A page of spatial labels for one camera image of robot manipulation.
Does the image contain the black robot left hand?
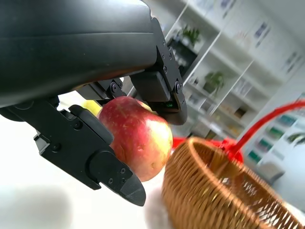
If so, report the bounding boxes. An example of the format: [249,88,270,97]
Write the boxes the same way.
[0,0,188,207]

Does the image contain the red yellow apple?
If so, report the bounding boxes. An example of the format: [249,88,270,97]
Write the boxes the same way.
[97,95,174,182]

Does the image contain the wicker basket with red handle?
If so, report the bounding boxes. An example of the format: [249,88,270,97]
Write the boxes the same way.
[161,99,305,229]

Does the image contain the yellow green fruit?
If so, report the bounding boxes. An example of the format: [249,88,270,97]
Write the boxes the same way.
[80,99,103,117]

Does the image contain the green potted shelf plant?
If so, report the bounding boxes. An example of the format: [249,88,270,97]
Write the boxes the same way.
[203,71,226,95]
[181,25,202,47]

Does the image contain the white shelf unit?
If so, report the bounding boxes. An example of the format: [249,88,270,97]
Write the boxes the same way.
[164,0,305,153]

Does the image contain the beige upholstered seat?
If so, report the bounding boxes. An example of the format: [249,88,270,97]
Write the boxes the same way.
[259,162,286,182]

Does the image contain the green wall card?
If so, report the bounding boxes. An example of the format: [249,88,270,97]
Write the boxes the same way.
[266,126,285,140]
[247,150,262,163]
[257,138,273,151]
[277,114,296,127]

